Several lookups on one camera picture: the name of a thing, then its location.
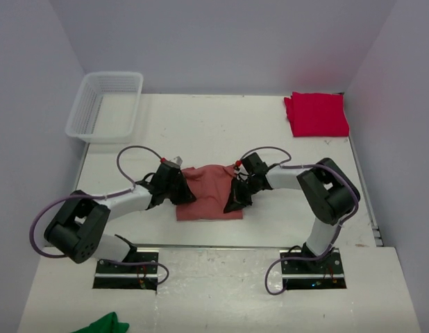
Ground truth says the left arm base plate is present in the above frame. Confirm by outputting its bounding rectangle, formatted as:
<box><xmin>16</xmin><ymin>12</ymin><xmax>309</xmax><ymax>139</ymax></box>
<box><xmin>92</xmin><ymin>259</ymin><xmax>159</xmax><ymax>291</ymax></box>

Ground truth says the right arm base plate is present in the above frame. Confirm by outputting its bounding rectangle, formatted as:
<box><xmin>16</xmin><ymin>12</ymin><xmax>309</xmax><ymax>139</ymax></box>
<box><xmin>280</xmin><ymin>247</ymin><xmax>347</xmax><ymax>291</ymax></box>

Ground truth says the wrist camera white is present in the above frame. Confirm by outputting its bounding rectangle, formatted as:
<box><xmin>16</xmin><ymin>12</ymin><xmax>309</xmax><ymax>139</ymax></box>
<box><xmin>160</xmin><ymin>156</ymin><xmax>183</xmax><ymax>169</ymax></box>
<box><xmin>233</xmin><ymin>160</ymin><xmax>242</xmax><ymax>177</ymax></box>

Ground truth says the green cloth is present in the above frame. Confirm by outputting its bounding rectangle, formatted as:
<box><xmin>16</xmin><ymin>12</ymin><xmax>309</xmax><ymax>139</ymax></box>
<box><xmin>74</xmin><ymin>312</ymin><xmax>130</xmax><ymax>333</ymax></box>

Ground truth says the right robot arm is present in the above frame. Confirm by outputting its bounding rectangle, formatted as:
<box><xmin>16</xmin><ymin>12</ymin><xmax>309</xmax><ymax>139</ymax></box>
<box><xmin>224</xmin><ymin>152</ymin><xmax>361</xmax><ymax>273</ymax></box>

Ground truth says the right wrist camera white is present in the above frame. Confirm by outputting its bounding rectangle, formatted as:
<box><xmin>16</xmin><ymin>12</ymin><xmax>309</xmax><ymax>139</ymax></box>
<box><xmin>233</xmin><ymin>160</ymin><xmax>242</xmax><ymax>177</ymax></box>

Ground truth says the folded red t shirt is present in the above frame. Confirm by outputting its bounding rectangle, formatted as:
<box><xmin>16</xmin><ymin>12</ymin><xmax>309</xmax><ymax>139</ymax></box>
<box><xmin>283</xmin><ymin>92</ymin><xmax>350</xmax><ymax>137</ymax></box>

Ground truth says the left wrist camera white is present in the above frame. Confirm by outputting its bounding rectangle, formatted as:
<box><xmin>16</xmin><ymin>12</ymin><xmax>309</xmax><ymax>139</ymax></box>
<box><xmin>160</xmin><ymin>156</ymin><xmax>183</xmax><ymax>169</ymax></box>

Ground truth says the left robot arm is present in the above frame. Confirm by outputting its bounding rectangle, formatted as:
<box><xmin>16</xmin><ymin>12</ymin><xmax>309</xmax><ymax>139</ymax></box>
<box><xmin>44</xmin><ymin>161</ymin><xmax>196</xmax><ymax>273</ymax></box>

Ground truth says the white plastic basket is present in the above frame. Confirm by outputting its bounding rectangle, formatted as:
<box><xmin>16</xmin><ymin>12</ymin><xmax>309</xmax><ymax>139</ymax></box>
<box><xmin>65</xmin><ymin>71</ymin><xmax>144</xmax><ymax>144</ymax></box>

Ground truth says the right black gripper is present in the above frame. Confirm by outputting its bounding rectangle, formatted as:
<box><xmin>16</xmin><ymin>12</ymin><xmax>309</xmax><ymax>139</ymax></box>
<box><xmin>225</xmin><ymin>176</ymin><xmax>261</xmax><ymax>214</ymax></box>

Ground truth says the salmon pink t shirt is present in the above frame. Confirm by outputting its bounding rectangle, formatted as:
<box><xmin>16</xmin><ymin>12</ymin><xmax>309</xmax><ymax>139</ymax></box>
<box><xmin>176</xmin><ymin>164</ymin><xmax>243</xmax><ymax>221</ymax></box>

